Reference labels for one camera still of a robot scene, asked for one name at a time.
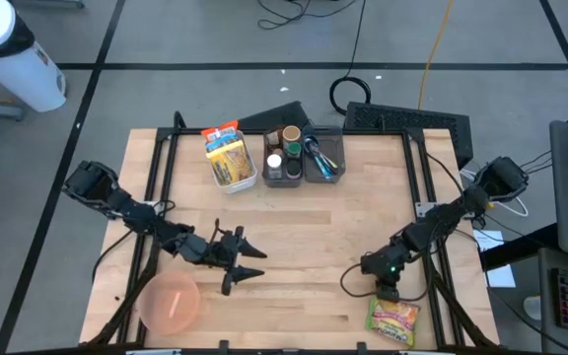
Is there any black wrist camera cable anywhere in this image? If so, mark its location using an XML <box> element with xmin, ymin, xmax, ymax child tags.
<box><xmin>338</xmin><ymin>263</ymin><xmax>431</xmax><ymax>302</ymax></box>

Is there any loose black floor cable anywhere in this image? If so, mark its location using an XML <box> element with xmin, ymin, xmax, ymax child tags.
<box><xmin>256</xmin><ymin>0</ymin><xmax>364</xmax><ymax>31</ymax></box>

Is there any white plastic bin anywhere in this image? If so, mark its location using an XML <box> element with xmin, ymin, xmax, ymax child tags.
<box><xmin>205</xmin><ymin>130</ymin><xmax>259</xmax><ymax>194</ymax></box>

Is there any pink translucent plastic bowl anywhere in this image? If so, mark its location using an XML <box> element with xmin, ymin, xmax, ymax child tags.
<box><xmin>135</xmin><ymin>269</ymin><xmax>202</xmax><ymax>335</ymax></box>

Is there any black metal table frame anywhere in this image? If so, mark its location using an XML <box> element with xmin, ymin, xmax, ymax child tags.
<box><xmin>85</xmin><ymin>110</ymin><xmax>501</xmax><ymax>355</ymax></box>

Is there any white trash can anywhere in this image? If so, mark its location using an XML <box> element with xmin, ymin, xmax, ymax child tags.
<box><xmin>0</xmin><ymin>0</ymin><xmax>68</xmax><ymax>113</ymax></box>

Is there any black mesh computer case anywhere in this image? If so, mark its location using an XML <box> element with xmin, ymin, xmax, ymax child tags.
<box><xmin>343</xmin><ymin>101</ymin><xmax>474</xmax><ymax>168</ymax></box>

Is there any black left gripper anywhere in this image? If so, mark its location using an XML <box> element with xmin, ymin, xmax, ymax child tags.
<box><xmin>178</xmin><ymin>225</ymin><xmax>269</xmax><ymax>297</ymax></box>

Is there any orange ramen noodle packet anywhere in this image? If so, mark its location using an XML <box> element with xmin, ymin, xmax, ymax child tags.
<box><xmin>199</xmin><ymin>119</ymin><xmax>240</xmax><ymax>144</ymax></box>

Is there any white cable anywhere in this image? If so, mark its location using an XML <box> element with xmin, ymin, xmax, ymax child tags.
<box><xmin>461</xmin><ymin>167</ymin><xmax>530</xmax><ymax>218</ymax></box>

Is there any white computer mouse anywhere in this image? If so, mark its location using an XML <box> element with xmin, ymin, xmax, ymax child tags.
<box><xmin>523</xmin><ymin>294</ymin><xmax>543</xmax><ymax>321</ymax></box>

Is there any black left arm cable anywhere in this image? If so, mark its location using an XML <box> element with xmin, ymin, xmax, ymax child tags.
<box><xmin>208</xmin><ymin>217</ymin><xmax>222</xmax><ymax>246</ymax></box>

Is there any black wedge-shaped box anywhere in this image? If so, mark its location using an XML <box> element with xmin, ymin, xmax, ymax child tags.
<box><xmin>237</xmin><ymin>101</ymin><xmax>315</xmax><ymax>131</ymax></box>

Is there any green-edged ramen noodle packet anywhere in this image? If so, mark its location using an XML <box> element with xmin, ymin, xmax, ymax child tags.
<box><xmin>364</xmin><ymin>297</ymin><xmax>422</xmax><ymax>348</ymax></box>

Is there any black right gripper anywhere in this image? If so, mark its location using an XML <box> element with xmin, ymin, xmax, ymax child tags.
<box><xmin>360</xmin><ymin>243</ymin><xmax>412</xmax><ymax>303</ymax></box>

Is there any large purple-lid spice jar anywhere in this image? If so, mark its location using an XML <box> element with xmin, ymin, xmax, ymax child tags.
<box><xmin>265</xmin><ymin>153</ymin><xmax>284</xmax><ymax>180</ymax></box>

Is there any plain dark silver spoon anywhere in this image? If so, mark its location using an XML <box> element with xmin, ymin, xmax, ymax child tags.
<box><xmin>304</xmin><ymin>135</ymin><xmax>329</xmax><ymax>172</ymax></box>

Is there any yellow ramen noodle packet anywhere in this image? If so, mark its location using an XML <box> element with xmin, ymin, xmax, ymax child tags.
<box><xmin>205</xmin><ymin>142</ymin><xmax>256</xmax><ymax>187</ymax></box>

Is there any white paper sheet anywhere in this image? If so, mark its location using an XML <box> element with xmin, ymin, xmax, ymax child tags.
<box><xmin>473</xmin><ymin>229</ymin><xmax>517</xmax><ymax>290</ymax></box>

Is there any translucent grey plastic bin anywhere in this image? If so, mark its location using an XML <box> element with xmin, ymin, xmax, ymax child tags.
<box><xmin>261</xmin><ymin>126</ymin><xmax>306</xmax><ymax>188</ymax></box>
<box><xmin>303</xmin><ymin>124</ymin><xmax>347</xmax><ymax>184</ymax></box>

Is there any yellow cable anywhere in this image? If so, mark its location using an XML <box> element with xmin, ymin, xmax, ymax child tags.
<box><xmin>416</xmin><ymin>0</ymin><xmax>456</xmax><ymax>110</ymax></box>

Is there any black coiled floor cable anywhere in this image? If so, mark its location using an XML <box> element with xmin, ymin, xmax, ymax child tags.
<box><xmin>328</xmin><ymin>0</ymin><xmax>372</xmax><ymax>117</ymax></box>

